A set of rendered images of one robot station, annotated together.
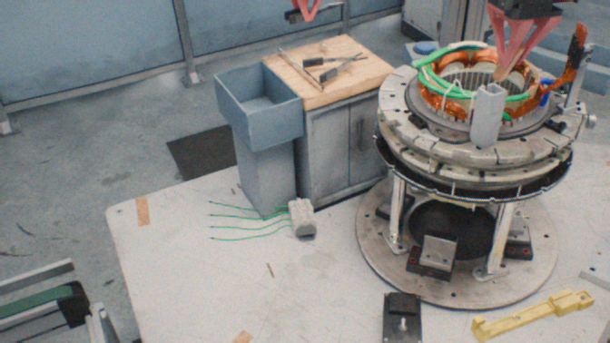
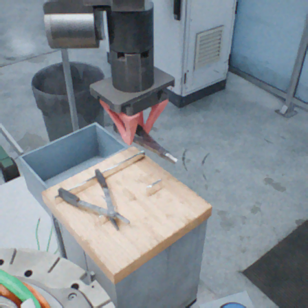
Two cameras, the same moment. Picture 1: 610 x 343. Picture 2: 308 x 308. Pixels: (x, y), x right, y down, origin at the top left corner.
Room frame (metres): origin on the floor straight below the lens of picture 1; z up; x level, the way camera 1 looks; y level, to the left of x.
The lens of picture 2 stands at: (0.91, -0.47, 1.50)
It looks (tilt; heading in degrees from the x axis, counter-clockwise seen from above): 39 degrees down; 76
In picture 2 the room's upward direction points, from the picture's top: straight up
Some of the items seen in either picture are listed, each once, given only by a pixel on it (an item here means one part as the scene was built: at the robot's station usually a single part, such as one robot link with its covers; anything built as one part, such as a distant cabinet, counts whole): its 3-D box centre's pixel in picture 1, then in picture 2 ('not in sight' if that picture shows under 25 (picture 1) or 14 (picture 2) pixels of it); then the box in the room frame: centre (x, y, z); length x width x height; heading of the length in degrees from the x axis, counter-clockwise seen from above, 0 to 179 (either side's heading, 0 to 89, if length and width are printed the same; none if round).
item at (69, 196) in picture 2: (328, 75); (69, 196); (0.89, -0.05, 1.09); 0.04 x 0.01 x 0.02; 131
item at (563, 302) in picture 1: (534, 311); not in sight; (0.56, -0.37, 0.80); 0.22 x 0.04 x 0.03; 107
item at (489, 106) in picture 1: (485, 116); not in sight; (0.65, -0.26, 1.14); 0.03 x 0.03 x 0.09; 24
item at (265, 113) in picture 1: (262, 146); (82, 205); (0.90, 0.08, 0.92); 0.17 x 0.11 x 0.28; 26
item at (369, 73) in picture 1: (327, 69); (125, 203); (0.97, -0.06, 1.05); 0.20 x 0.19 x 0.02; 116
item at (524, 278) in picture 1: (453, 227); not in sight; (0.77, -0.29, 0.80); 0.39 x 0.39 x 0.01
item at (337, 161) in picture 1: (329, 128); (128, 257); (0.97, -0.06, 0.91); 0.19 x 0.19 x 0.26; 26
